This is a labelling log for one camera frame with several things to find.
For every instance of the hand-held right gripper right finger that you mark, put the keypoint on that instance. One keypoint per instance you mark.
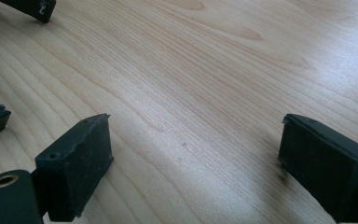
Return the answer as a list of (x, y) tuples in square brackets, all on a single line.
[(329, 174)]

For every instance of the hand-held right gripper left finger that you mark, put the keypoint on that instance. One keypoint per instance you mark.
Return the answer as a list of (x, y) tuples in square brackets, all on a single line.
[(74, 168)]

